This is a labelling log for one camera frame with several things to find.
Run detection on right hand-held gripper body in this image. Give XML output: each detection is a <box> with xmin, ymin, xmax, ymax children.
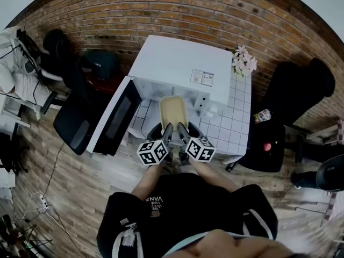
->
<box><xmin>178</xmin><ymin>135</ymin><xmax>217</xmax><ymax>163</ymax></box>

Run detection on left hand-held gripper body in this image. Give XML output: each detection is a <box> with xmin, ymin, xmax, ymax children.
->
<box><xmin>136</xmin><ymin>135</ymin><xmax>174</xmax><ymax>167</ymax></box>

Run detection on beige plastic tray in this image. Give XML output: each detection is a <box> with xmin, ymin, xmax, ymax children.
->
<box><xmin>159</xmin><ymin>95</ymin><xmax>190</xmax><ymax>133</ymax></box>

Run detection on white microwave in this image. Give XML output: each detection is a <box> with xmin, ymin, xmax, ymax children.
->
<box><xmin>85</xmin><ymin>34</ymin><xmax>233</xmax><ymax>157</ymax></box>

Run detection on person's left forearm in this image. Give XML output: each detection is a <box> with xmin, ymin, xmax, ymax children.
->
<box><xmin>131</xmin><ymin>164</ymin><xmax>163</xmax><ymax>196</ymax></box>

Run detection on person's right forearm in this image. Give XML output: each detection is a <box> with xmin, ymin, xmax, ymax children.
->
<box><xmin>189</xmin><ymin>159</ymin><xmax>239</xmax><ymax>192</ymax></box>

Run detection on table with white grid cloth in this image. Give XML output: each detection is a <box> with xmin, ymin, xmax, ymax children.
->
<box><xmin>126</xmin><ymin>68</ymin><xmax>254</xmax><ymax>156</ymax></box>

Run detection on person's black t-shirt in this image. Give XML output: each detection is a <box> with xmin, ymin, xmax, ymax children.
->
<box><xmin>96</xmin><ymin>173</ymin><xmax>279</xmax><ymax>258</ymax></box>

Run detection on drink can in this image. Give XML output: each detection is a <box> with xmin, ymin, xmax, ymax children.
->
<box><xmin>253</xmin><ymin>108</ymin><xmax>273</xmax><ymax>125</ymax></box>

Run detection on red bag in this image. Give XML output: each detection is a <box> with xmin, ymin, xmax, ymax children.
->
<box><xmin>85</xmin><ymin>73</ymin><xmax>120</xmax><ymax>94</ymax></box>

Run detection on black office chair with headrest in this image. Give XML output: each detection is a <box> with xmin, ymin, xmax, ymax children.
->
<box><xmin>42</xmin><ymin>28</ymin><xmax>94</xmax><ymax>156</ymax></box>

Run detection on pink artificial flowers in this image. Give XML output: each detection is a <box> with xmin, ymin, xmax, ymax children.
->
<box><xmin>231</xmin><ymin>45</ymin><xmax>258</xmax><ymax>78</ymax></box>

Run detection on teal bag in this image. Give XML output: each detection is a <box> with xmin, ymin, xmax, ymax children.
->
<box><xmin>80</xmin><ymin>49</ymin><xmax>119</xmax><ymax>81</ymax></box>

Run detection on black high-back office chair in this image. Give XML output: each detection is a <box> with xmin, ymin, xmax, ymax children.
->
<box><xmin>225</xmin><ymin>57</ymin><xmax>336</xmax><ymax>174</ymax></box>

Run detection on white power strip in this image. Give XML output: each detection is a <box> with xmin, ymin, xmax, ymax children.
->
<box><xmin>39</xmin><ymin>194</ymin><xmax>51</xmax><ymax>210</ymax></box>

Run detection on wooden bench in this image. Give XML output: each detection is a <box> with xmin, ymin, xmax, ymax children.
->
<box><xmin>305</xmin><ymin>117</ymin><xmax>344</xmax><ymax>145</ymax></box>

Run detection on black round chair back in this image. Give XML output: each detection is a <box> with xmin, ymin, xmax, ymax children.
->
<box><xmin>316</xmin><ymin>154</ymin><xmax>344</xmax><ymax>194</ymax></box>

